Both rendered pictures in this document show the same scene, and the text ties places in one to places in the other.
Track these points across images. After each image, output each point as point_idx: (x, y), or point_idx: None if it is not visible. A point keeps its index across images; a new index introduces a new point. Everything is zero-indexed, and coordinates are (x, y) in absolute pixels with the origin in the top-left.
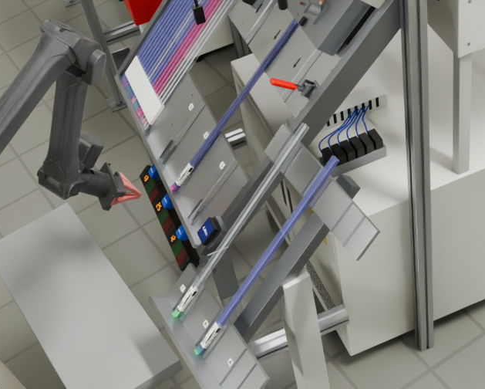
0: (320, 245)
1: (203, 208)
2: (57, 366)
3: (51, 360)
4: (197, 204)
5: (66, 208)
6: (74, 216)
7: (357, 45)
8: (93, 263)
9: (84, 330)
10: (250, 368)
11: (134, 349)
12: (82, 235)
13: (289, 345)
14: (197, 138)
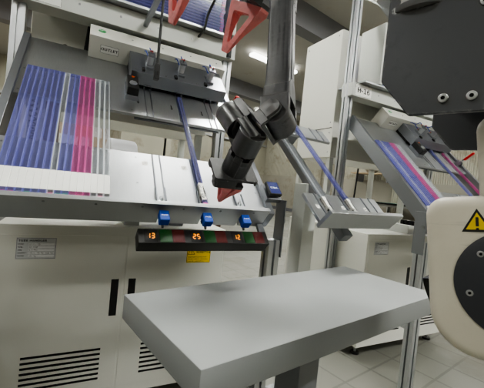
0: (194, 278)
1: (242, 195)
2: (399, 303)
3: (395, 306)
4: (235, 198)
5: (138, 294)
6: (159, 290)
7: (227, 97)
8: (247, 284)
9: (342, 291)
10: (368, 202)
11: (346, 275)
12: (198, 288)
13: (301, 261)
14: (178, 174)
